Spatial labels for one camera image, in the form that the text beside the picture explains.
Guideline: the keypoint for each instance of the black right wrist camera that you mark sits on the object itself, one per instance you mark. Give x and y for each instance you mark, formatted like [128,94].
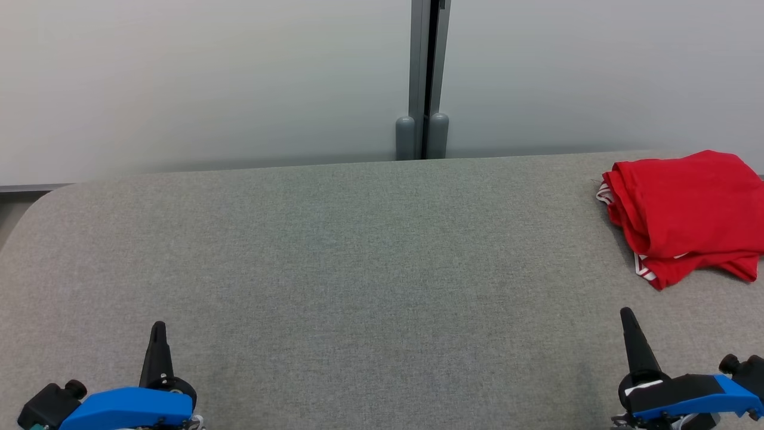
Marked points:
[746,370]

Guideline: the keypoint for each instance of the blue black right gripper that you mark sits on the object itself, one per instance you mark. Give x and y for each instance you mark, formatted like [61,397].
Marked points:
[686,397]

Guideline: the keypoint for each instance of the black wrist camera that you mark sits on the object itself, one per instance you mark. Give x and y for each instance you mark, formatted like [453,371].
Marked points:
[746,370]
[48,406]

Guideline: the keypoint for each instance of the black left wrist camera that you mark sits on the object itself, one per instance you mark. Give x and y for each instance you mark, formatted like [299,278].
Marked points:
[48,406]

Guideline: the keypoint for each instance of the grey partition post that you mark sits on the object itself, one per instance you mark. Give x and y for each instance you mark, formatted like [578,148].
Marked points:
[424,71]

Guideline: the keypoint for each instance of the red white basketball jersey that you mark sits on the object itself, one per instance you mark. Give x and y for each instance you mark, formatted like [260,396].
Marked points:
[686,209]

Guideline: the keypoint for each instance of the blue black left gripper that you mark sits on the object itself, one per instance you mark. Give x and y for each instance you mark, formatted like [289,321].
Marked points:
[131,409]

